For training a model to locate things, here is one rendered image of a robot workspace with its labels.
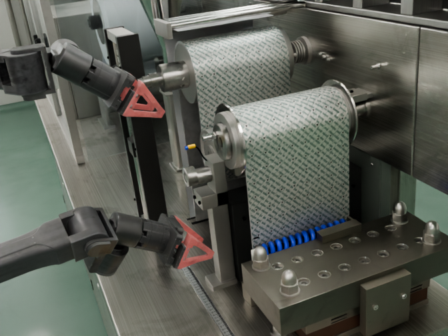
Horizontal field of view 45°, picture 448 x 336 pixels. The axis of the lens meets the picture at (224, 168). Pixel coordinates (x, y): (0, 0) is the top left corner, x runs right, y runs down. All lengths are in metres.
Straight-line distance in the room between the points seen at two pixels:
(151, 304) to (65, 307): 1.66
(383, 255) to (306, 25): 0.60
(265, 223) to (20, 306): 2.05
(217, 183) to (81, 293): 1.91
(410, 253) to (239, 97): 0.51
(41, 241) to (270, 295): 0.40
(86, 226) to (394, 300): 0.58
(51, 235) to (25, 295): 2.12
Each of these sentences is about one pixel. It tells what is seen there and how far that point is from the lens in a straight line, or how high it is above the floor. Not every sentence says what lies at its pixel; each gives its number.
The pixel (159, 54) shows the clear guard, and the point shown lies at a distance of 2.00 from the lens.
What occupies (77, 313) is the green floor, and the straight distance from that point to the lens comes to 2.80.
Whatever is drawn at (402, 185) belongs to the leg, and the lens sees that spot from 1.47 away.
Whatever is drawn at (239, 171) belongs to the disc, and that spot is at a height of 1.20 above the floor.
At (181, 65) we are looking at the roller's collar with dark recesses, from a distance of 1.24.
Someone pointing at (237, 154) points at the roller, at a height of 1.24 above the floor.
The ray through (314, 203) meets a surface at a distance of 1.14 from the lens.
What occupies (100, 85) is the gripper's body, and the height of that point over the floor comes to 1.41.
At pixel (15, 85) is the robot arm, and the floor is 1.43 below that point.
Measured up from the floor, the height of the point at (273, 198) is 1.13.
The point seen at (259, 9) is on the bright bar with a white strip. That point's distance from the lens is 1.31.
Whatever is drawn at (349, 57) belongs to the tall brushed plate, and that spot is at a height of 1.35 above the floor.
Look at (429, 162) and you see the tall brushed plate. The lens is 1.09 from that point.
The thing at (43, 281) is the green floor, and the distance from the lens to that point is 3.11.
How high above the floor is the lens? 1.63
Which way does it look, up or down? 24 degrees down
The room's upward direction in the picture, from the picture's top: 6 degrees counter-clockwise
